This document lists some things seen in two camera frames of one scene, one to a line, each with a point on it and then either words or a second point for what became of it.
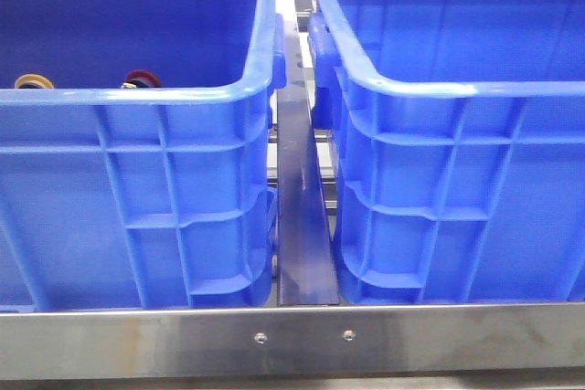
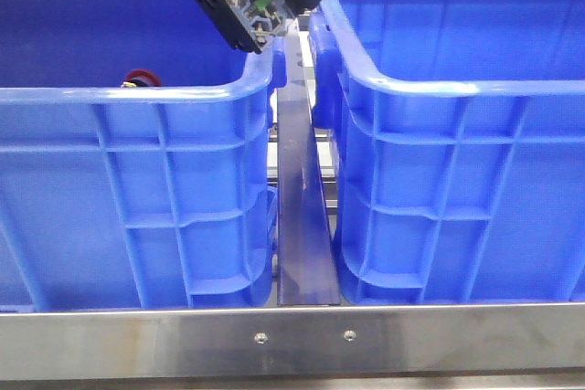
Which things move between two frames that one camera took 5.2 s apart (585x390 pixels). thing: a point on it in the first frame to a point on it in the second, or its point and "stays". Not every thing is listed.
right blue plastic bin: x=453 y=100 stays
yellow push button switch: x=34 y=81 to x=244 y=8
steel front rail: x=293 y=340 stays
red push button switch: x=141 y=79 stays
